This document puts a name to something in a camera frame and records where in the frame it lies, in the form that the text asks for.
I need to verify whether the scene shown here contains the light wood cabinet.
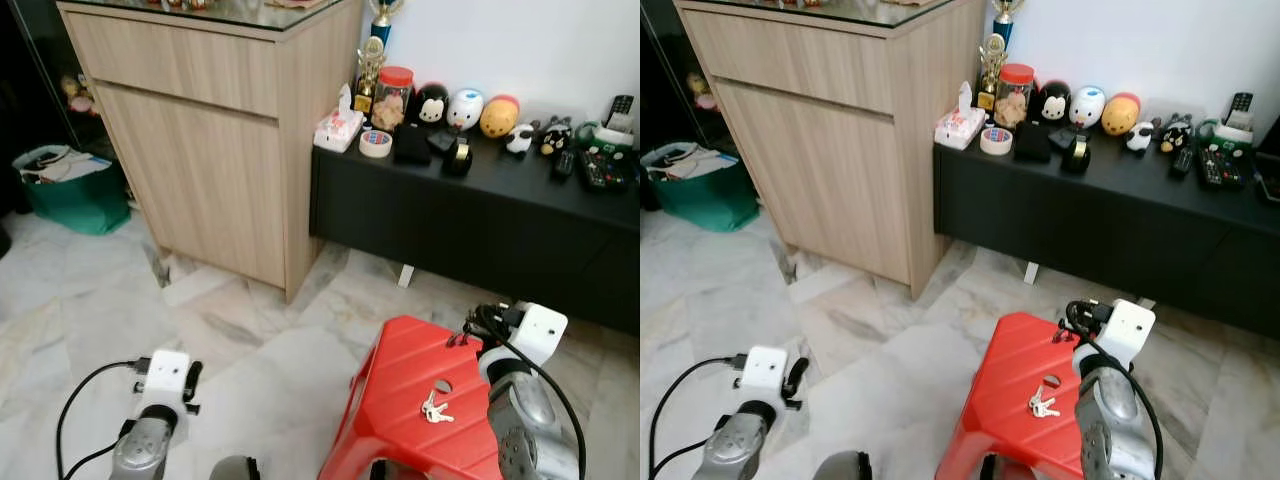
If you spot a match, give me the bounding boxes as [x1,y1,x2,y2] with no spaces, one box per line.
[55,0,363,303]
[675,0,991,301]

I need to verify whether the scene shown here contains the blue stem trophy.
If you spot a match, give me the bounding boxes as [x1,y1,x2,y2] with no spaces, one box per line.
[368,0,406,46]
[990,0,1029,46]

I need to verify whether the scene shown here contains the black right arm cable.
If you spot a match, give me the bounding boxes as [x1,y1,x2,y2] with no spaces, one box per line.
[1062,298,1166,471]
[462,302,586,471]

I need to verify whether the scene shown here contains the gold trophy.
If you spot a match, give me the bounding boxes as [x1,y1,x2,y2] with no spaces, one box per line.
[355,37,389,113]
[978,33,1009,111]

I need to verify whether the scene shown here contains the black mouse egg figure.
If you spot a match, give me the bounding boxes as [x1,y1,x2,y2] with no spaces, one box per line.
[1033,81,1073,126]
[413,83,451,128]

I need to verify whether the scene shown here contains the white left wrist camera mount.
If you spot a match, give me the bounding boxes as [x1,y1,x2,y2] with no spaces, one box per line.
[740,346,791,409]
[142,349,193,411]

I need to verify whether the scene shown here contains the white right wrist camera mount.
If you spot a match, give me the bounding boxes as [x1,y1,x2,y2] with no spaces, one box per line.
[1095,298,1157,363]
[505,302,569,366]

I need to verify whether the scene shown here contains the small doll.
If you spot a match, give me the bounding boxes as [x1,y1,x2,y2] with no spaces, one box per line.
[60,72,96,116]
[686,70,719,111]

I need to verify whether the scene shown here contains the black bear figure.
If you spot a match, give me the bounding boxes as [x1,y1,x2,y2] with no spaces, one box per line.
[540,116,573,157]
[1160,113,1194,154]

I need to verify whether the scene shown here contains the white papers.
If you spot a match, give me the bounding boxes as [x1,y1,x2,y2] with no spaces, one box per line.
[22,148,116,183]
[650,143,741,179]

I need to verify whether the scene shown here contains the white egg figure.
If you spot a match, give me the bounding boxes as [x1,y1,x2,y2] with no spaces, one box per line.
[447,89,485,131]
[1069,86,1107,129]

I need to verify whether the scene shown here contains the green bag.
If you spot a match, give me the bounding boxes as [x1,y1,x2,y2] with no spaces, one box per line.
[642,140,761,233]
[12,145,131,236]

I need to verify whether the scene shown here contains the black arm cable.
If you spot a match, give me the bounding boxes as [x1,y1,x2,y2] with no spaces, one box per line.
[648,355,746,480]
[55,357,151,480]
[462,302,586,471]
[1062,298,1166,471]

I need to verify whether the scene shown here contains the red plastic stool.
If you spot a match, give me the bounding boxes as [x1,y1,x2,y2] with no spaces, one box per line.
[318,315,521,480]
[935,311,1111,480]

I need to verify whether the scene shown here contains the black tape dispenser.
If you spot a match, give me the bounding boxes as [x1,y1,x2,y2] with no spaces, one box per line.
[1062,133,1093,175]
[443,137,475,178]

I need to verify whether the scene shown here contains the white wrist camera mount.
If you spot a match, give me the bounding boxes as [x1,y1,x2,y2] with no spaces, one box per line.
[142,349,193,411]
[1095,298,1157,363]
[505,302,569,366]
[740,346,791,409]

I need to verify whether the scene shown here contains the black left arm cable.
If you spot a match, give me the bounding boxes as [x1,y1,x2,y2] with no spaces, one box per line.
[648,355,746,480]
[55,357,151,480]

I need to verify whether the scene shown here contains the black low sideboard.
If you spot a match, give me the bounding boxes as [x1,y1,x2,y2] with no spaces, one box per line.
[310,128,641,336]
[932,128,1280,339]

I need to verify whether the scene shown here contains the silver key bunch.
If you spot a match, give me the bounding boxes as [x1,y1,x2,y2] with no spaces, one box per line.
[420,388,456,425]
[1028,385,1063,421]

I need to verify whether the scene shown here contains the red lid jar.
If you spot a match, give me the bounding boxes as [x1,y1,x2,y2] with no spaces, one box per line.
[375,66,415,133]
[996,63,1037,131]

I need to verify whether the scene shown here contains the yellow egg figure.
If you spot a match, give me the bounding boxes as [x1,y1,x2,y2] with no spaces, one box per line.
[479,95,521,139]
[1101,92,1142,137]

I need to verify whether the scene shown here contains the pink tissue pack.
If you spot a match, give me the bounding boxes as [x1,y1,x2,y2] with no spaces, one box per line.
[934,82,986,151]
[313,85,365,153]

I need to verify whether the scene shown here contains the black box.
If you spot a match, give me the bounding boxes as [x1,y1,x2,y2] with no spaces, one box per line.
[1013,122,1053,165]
[393,125,432,167]

